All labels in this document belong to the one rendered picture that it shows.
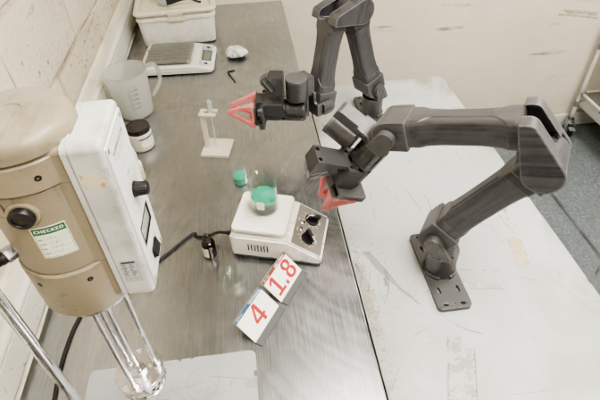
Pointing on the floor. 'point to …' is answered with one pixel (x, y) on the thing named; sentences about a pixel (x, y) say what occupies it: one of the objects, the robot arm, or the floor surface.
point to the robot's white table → (485, 309)
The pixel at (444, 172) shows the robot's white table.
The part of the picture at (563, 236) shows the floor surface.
